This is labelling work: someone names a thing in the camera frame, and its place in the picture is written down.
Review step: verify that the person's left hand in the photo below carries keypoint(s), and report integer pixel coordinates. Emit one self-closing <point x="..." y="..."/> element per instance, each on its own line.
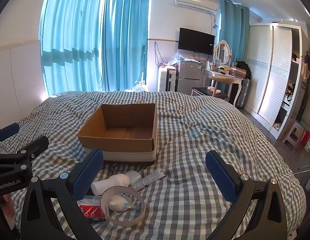
<point x="8" y="206"/>

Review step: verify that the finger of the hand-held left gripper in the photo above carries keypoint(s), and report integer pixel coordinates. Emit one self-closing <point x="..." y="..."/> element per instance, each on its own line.
<point x="32" y="145"/>
<point x="8" y="130"/>

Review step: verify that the white sliding wardrobe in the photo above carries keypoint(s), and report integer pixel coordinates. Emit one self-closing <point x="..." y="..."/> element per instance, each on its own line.
<point x="267" y="67"/>

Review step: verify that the wide blue curtain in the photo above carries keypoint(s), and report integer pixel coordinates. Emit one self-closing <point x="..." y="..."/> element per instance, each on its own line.
<point x="70" y="42"/>

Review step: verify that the black television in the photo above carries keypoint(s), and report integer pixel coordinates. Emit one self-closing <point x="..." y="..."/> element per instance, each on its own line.
<point x="196" y="41"/>

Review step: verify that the clear plastic bag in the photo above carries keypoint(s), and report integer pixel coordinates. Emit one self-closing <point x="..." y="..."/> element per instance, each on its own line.
<point x="138" y="87"/>
<point x="175" y="58"/>

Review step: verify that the dark checked suitcase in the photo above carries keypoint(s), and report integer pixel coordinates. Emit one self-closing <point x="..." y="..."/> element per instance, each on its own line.
<point x="245" y="92"/>

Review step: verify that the wooden chair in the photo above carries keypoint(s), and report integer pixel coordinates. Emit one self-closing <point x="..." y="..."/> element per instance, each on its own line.
<point x="223" y="80"/>

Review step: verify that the white air conditioner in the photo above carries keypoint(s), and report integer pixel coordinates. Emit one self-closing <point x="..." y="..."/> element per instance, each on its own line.
<point x="195" y="2"/>

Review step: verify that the checked blanket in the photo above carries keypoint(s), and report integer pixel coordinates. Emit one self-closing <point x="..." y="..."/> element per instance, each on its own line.
<point x="195" y="142"/>

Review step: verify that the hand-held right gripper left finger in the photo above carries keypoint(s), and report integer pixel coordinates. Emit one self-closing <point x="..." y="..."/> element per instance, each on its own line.
<point x="87" y="175"/>

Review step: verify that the small white bottle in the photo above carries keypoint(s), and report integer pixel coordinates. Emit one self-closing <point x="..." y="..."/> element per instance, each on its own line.
<point x="117" y="201"/>

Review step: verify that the hanging clothes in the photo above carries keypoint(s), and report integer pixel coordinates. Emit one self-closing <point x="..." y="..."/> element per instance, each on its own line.
<point x="306" y="67"/>

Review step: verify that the white printed tube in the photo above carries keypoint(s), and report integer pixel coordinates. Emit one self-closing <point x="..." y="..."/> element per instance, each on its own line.
<point x="150" y="177"/>

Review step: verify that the white earbuds case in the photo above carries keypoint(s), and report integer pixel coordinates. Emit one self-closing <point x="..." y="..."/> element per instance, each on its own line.
<point x="133" y="176"/>

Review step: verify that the white suitcase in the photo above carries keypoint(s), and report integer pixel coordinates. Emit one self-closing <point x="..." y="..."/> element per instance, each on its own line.
<point x="166" y="80"/>

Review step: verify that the pink plastic stool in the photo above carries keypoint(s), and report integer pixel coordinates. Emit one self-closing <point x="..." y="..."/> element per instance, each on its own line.
<point x="293" y="132"/>

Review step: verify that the grey mini fridge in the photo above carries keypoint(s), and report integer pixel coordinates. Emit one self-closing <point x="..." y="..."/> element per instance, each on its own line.
<point x="188" y="77"/>

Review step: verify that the white dressing table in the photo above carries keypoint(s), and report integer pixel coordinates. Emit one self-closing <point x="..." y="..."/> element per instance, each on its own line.
<point x="236" y="82"/>

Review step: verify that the narrow blue curtain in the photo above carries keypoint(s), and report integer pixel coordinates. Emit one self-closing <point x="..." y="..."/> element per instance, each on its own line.
<point x="125" y="42"/>

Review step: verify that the black bag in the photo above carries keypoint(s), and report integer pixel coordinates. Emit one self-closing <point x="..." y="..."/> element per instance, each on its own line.
<point x="243" y="68"/>

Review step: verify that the white roll-on bottle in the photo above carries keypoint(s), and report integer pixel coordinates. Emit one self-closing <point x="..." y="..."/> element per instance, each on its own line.
<point x="107" y="183"/>

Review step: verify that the red container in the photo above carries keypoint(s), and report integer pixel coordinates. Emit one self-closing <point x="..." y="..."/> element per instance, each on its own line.
<point x="305" y="137"/>

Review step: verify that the red floss pick packet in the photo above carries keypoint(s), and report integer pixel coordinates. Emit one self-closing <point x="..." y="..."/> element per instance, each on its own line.
<point x="91" y="211"/>

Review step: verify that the teal curtain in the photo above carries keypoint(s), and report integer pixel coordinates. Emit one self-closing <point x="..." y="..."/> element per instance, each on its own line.
<point x="235" y="30"/>

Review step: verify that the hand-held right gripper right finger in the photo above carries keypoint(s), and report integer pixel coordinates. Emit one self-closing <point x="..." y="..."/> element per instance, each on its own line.
<point x="220" y="172"/>

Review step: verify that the oval white mirror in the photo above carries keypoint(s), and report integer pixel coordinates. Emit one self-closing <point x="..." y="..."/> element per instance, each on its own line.
<point x="222" y="51"/>

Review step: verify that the brown cardboard box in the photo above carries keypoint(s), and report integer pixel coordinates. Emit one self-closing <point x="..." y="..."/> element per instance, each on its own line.
<point x="115" y="145"/>

